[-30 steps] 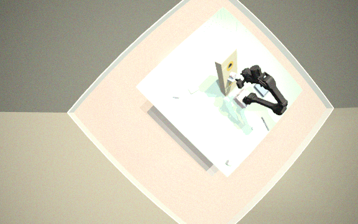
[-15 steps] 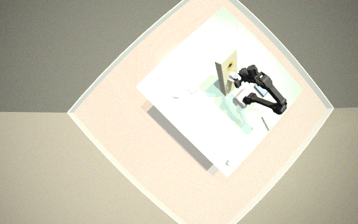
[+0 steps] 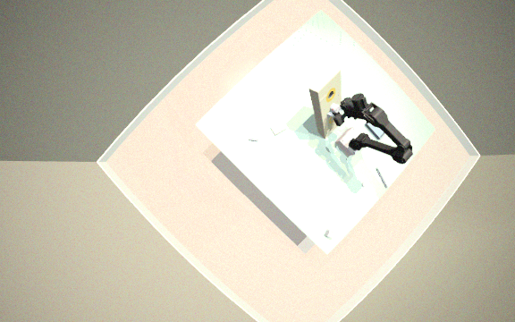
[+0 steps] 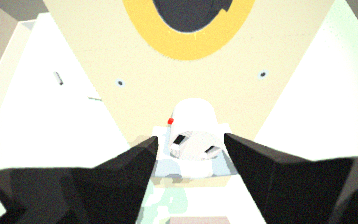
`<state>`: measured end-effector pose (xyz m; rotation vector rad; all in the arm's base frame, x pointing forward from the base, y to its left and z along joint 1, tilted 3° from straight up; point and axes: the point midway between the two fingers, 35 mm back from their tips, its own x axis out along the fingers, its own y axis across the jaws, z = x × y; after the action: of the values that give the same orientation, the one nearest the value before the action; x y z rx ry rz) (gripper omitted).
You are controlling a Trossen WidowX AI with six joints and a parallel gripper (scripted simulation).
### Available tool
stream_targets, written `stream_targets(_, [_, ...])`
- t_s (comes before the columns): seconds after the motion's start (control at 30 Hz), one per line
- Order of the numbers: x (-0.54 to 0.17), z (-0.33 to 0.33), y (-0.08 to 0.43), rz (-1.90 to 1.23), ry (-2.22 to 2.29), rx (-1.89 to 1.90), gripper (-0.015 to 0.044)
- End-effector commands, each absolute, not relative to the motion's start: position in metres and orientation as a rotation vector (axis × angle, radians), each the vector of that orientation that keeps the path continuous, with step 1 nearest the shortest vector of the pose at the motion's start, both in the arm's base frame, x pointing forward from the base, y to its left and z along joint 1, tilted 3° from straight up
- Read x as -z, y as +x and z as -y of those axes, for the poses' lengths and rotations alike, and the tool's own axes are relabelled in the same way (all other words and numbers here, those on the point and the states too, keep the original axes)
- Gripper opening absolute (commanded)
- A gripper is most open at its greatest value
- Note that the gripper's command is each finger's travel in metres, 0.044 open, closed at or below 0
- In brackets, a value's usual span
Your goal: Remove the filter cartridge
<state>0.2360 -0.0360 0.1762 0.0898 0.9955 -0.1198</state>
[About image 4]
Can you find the white cylinder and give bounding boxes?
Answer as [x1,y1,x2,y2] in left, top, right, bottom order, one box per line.
[168,98,223,161]

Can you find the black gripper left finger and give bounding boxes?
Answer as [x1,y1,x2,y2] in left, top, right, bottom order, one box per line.
[0,136,159,224]

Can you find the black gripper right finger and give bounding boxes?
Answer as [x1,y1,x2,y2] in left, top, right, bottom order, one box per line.
[224,133,358,224]

